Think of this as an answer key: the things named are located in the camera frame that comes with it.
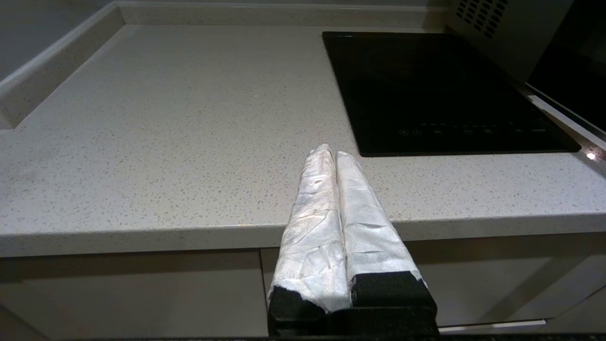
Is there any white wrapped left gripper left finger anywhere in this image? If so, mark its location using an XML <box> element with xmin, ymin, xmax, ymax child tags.
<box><xmin>267</xmin><ymin>144</ymin><xmax>353</xmax><ymax>323</ymax></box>

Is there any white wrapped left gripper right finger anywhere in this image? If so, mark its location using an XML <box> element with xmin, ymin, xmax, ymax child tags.
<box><xmin>335</xmin><ymin>151</ymin><xmax>438</xmax><ymax>312</ymax></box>

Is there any black glass microwave door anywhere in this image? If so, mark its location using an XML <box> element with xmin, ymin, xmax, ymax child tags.
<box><xmin>525</xmin><ymin>0</ymin><xmax>606</xmax><ymax>150</ymax></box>

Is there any grey cabinet drawer front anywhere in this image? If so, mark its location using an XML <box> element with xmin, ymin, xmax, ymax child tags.
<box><xmin>260</xmin><ymin>231</ymin><xmax>606</xmax><ymax>328</ymax></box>
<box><xmin>0</xmin><ymin>249</ymin><xmax>269</xmax><ymax>341</ymax></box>

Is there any black induction cooktop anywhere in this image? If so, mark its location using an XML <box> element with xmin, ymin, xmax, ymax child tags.
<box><xmin>322</xmin><ymin>32</ymin><xmax>582</xmax><ymax>157</ymax></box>

